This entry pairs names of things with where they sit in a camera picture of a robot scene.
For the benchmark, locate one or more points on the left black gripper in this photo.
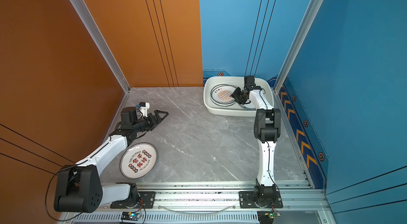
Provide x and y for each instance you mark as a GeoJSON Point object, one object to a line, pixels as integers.
{"type": "Point", "coordinates": [154, 124]}

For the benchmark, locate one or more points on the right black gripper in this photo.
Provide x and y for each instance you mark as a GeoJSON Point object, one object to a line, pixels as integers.
{"type": "Point", "coordinates": [235, 94]}

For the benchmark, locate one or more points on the plate with orange sunburst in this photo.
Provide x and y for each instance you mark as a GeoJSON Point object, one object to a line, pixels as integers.
{"type": "Point", "coordinates": [221, 95]}

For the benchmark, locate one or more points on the large plate red characters circles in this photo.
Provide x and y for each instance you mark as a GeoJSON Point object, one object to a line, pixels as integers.
{"type": "Point", "coordinates": [138, 161]}

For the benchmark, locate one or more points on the small green rim text plate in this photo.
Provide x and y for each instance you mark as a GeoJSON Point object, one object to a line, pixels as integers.
{"type": "Point", "coordinates": [249, 106]}

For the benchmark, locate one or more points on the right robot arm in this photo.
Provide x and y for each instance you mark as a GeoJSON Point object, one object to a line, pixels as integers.
{"type": "Point", "coordinates": [267, 130]}

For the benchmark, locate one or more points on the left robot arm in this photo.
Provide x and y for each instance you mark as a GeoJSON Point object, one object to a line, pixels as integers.
{"type": "Point", "coordinates": [78, 187]}

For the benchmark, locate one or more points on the white plastic bin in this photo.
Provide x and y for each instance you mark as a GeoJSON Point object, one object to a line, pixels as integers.
{"type": "Point", "coordinates": [219, 108]}

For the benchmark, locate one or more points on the left green circuit board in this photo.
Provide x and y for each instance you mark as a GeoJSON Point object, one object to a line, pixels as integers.
{"type": "Point", "coordinates": [130, 217]}

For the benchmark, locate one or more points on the right circuit board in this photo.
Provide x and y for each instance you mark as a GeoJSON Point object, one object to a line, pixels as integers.
{"type": "Point", "coordinates": [267, 217]}

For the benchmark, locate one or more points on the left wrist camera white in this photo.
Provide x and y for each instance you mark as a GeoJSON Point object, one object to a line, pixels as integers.
{"type": "Point", "coordinates": [143, 108]}

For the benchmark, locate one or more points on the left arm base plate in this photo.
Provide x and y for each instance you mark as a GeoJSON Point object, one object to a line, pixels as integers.
{"type": "Point", "coordinates": [143, 200]}

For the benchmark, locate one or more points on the aluminium rail frame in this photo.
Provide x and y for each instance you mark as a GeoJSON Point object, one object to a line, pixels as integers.
{"type": "Point", "coordinates": [184, 197]}

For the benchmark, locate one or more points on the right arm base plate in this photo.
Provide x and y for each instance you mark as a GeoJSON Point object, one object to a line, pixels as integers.
{"type": "Point", "coordinates": [248, 200]}

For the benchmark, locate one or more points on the right aluminium corner post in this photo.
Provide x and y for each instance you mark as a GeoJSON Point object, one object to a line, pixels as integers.
{"type": "Point", "coordinates": [305, 25]}

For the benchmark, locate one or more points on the aluminium corner post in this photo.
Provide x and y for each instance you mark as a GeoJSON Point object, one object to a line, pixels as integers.
{"type": "Point", "coordinates": [305, 25]}
{"type": "Point", "coordinates": [90, 24]}

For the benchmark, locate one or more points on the left aluminium corner post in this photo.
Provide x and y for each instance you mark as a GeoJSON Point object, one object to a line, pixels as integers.
{"type": "Point", "coordinates": [90, 24]}

